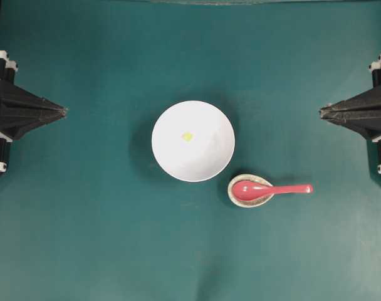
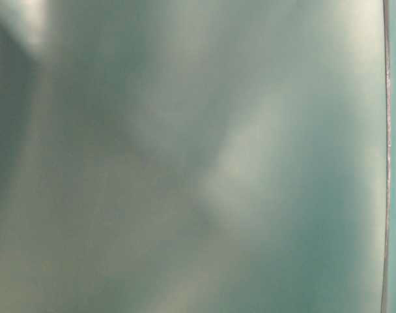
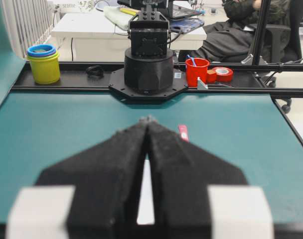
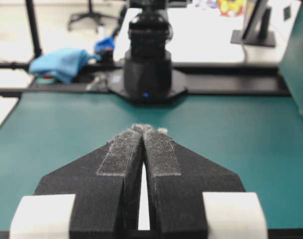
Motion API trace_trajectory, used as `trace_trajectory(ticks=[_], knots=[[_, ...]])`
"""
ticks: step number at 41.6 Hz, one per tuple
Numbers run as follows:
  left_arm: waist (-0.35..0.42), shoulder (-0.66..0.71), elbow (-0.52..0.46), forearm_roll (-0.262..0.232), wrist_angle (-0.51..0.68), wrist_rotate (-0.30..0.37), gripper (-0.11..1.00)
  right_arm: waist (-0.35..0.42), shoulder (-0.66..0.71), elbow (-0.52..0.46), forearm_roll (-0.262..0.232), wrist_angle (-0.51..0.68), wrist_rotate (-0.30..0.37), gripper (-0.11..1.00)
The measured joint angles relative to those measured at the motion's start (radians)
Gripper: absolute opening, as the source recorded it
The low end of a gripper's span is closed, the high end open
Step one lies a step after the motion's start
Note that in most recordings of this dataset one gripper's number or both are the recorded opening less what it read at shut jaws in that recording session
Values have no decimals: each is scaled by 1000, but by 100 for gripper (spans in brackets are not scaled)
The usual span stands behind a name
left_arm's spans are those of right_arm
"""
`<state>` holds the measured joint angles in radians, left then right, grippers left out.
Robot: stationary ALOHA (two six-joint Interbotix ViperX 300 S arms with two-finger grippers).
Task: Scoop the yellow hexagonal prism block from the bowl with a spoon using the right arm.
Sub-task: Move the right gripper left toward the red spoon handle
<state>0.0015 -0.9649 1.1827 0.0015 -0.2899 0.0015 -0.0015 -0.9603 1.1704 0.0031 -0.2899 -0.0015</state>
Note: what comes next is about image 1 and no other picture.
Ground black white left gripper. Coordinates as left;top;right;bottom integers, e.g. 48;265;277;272
0;50;66;173

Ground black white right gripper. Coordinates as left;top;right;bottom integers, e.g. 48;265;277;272
319;54;381;174

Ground pink ceramic spoon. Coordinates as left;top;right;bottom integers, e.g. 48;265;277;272
232;181;313;201

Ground yellow hexagonal prism block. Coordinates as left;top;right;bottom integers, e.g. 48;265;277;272
182;132;194;142

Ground speckled ceramic spoon rest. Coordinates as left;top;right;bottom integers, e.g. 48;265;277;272
227;174;273;208

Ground white round bowl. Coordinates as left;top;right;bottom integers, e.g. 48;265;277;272
151;100;236;182

